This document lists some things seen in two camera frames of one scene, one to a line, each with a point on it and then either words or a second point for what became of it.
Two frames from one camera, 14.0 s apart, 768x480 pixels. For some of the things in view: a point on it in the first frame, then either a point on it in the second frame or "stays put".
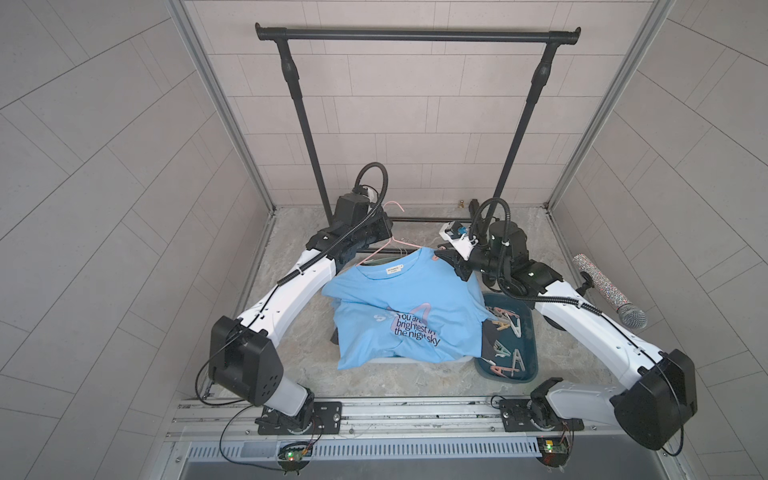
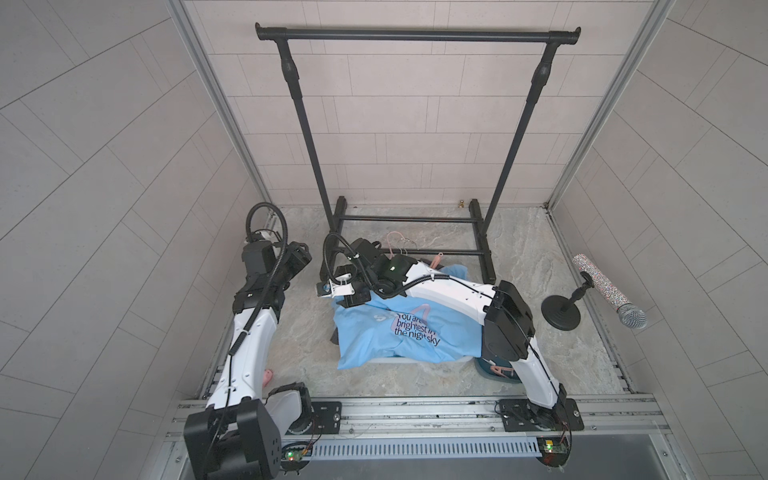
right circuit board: x=554 y=450 stays put
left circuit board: x=294 y=456 stays put
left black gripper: x=381 y=230 to x=295 y=257
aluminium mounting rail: x=208 y=418 stays put
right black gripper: x=459 y=263 to x=358 y=295
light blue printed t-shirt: x=412 y=307 stays put
